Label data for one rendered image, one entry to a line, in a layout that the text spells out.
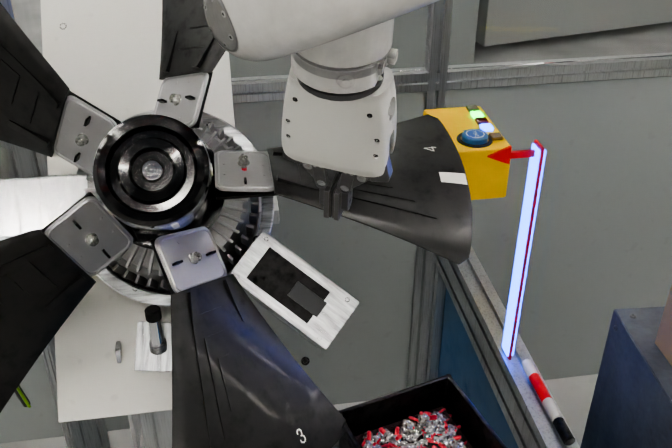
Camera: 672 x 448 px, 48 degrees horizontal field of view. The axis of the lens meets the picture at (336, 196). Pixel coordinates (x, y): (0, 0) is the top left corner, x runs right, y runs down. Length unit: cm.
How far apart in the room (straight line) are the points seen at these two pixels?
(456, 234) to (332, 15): 43
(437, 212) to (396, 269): 103
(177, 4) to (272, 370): 44
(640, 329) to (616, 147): 86
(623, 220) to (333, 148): 141
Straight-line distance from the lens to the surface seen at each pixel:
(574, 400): 232
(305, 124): 67
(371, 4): 46
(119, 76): 113
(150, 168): 80
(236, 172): 85
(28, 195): 99
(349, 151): 68
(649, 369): 105
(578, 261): 204
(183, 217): 79
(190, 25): 90
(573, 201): 192
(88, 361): 108
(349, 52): 60
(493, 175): 119
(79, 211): 84
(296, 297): 93
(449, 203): 87
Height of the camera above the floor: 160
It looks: 31 degrees down
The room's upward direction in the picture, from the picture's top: straight up
